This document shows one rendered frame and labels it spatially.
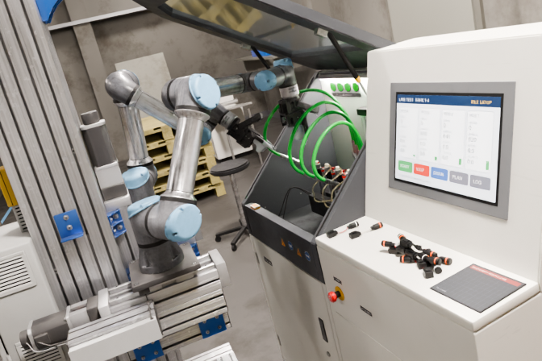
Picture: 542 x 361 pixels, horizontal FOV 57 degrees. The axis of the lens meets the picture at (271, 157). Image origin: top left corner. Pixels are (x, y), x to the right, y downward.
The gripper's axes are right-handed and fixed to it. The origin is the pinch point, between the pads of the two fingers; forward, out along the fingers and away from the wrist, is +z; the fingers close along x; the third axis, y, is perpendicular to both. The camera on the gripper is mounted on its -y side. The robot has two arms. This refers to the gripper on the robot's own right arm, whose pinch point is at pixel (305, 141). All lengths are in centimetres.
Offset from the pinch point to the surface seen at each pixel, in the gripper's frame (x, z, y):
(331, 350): 28, 75, 24
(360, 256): 60, 24, 21
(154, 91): -741, 16, -101
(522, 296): 105, 25, 7
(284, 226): 9.5, 27.2, 22.6
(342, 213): 35.3, 20.2, 10.3
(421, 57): 62, -29, -12
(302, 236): 24.8, 27.1, 22.7
